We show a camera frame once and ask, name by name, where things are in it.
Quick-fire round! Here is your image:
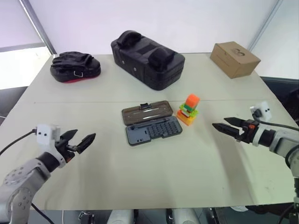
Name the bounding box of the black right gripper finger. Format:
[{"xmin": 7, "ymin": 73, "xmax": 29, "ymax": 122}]
[
  {"xmin": 223, "ymin": 117, "xmax": 246, "ymax": 128},
  {"xmin": 212, "ymin": 123, "xmax": 242, "ymax": 140}
]

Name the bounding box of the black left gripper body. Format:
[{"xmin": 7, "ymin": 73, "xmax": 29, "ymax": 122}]
[{"xmin": 55, "ymin": 137, "xmax": 79, "ymax": 164}]

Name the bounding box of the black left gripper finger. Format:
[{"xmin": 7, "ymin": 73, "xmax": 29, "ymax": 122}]
[
  {"xmin": 60, "ymin": 129, "xmax": 78, "ymax": 141},
  {"xmin": 75, "ymin": 133, "xmax": 97, "ymax": 154}
]

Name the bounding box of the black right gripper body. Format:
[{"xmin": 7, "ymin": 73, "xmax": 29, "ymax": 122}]
[{"xmin": 235, "ymin": 119, "xmax": 257, "ymax": 144}]

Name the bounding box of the screwdriver bit case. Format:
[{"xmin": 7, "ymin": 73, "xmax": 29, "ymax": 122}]
[{"xmin": 121, "ymin": 100, "xmax": 184, "ymax": 147}]

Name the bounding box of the orange green toy block stack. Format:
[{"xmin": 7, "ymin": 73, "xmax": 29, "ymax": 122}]
[{"xmin": 176, "ymin": 93, "xmax": 201, "ymax": 126}]

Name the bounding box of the brown cardboard box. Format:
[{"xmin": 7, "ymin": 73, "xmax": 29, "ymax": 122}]
[{"xmin": 209, "ymin": 41, "xmax": 261, "ymax": 79}]

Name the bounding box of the black boxing focus mitt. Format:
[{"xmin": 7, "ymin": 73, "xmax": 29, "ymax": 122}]
[{"xmin": 50, "ymin": 51, "xmax": 102, "ymax": 84}]

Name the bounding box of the white rounded shell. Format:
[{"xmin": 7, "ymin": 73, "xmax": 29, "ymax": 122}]
[
  {"xmin": 172, "ymin": 208, "xmax": 199, "ymax": 224},
  {"xmin": 107, "ymin": 209, "xmax": 135, "ymax": 224}
]

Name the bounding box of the large black kick pad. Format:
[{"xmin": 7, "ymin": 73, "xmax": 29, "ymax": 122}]
[{"xmin": 110, "ymin": 30, "xmax": 186, "ymax": 91}]

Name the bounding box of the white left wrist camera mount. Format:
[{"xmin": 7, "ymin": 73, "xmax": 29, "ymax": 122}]
[{"xmin": 36, "ymin": 124, "xmax": 62, "ymax": 153}]

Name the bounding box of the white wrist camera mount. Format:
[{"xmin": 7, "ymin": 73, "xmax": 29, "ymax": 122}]
[
  {"xmin": 36, "ymin": 124, "xmax": 62, "ymax": 153},
  {"xmin": 249, "ymin": 100, "xmax": 273, "ymax": 147}
]

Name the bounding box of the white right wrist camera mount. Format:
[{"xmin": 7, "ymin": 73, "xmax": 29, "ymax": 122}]
[{"xmin": 249, "ymin": 100, "xmax": 273, "ymax": 147}]

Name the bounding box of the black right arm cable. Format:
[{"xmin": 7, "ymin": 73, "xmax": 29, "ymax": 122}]
[{"xmin": 253, "ymin": 109, "xmax": 299, "ymax": 130}]

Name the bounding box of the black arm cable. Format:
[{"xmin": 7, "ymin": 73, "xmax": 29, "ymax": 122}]
[
  {"xmin": 0, "ymin": 129, "xmax": 38, "ymax": 156},
  {"xmin": 253, "ymin": 109, "xmax": 299, "ymax": 130}
]

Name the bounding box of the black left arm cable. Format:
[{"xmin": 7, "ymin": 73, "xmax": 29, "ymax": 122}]
[{"xmin": 0, "ymin": 129, "xmax": 38, "ymax": 156}]

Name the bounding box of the thin black cable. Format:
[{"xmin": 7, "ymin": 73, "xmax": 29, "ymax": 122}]
[{"xmin": 30, "ymin": 202, "xmax": 55, "ymax": 224}]

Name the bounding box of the black bracket under table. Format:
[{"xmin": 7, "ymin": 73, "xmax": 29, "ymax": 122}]
[{"xmin": 78, "ymin": 210, "xmax": 94, "ymax": 224}]

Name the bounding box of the grey metal frame pole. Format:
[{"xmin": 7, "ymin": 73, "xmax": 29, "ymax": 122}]
[
  {"xmin": 247, "ymin": 0, "xmax": 284, "ymax": 52},
  {"xmin": 22, "ymin": 0, "xmax": 57, "ymax": 55}
]

